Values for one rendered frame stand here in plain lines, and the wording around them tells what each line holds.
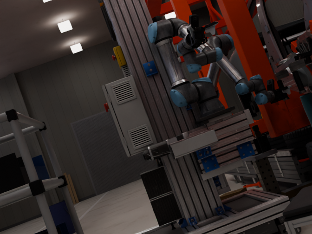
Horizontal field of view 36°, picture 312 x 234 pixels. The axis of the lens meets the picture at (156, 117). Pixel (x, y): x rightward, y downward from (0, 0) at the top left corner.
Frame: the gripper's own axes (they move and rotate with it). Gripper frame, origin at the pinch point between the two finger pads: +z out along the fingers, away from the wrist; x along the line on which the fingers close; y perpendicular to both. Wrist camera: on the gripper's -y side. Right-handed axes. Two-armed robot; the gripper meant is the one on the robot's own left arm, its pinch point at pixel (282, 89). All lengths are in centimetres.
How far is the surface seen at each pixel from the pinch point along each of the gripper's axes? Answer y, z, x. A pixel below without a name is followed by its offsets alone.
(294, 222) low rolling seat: 54, -150, 59
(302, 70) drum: -5.9, -9.0, 22.1
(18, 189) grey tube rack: 7, -228, 18
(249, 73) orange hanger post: -21.0, 12.9, -27.0
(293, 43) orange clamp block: -27.5, 17.4, 12.2
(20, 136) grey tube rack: -8, -225, 24
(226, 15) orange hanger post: -69, 13, -27
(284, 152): 45, 31, -33
